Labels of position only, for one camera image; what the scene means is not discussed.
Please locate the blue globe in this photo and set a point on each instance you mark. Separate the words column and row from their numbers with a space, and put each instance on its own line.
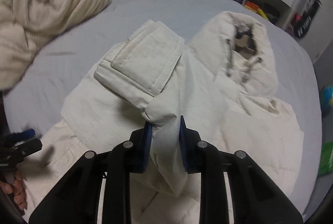
column 326, row 100

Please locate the cream knitted blanket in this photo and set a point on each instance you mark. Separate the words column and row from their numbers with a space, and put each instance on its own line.
column 28, row 25

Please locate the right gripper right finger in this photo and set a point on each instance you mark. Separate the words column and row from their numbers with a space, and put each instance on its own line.
column 182, row 141

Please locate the cream puffer down jacket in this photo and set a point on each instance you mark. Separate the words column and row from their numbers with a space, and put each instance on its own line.
column 222, row 83

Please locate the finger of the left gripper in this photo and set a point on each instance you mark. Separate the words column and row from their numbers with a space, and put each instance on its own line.
column 28, row 148
column 24, row 134

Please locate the grey-blue bed sheet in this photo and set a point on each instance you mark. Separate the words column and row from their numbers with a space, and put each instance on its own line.
column 36, row 101

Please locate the orange yellow toy blocks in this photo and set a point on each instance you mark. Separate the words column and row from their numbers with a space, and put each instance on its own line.
column 256, row 9

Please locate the black Yonex racket bag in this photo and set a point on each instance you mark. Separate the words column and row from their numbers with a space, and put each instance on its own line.
column 303, row 25

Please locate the person's left hand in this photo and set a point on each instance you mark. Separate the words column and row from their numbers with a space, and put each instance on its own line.
column 17, row 189

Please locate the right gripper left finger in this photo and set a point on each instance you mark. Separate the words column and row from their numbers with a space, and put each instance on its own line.
column 146, row 144

